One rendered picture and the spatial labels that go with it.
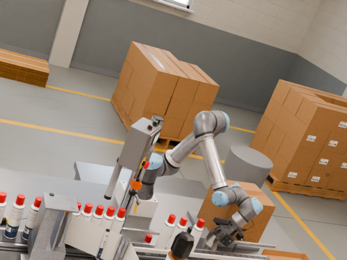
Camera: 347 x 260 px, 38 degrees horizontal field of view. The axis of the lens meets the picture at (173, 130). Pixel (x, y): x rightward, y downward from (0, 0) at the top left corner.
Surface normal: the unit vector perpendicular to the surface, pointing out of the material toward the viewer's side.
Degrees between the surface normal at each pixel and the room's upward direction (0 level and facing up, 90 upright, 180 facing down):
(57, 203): 0
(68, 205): 0
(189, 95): 90
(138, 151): 90
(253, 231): 90
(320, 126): 90
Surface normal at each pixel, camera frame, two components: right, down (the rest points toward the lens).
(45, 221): 0.30, 0.44
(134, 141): -0.26, 0.26
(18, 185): 0.34, -0.88
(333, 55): -0.88, -0.18
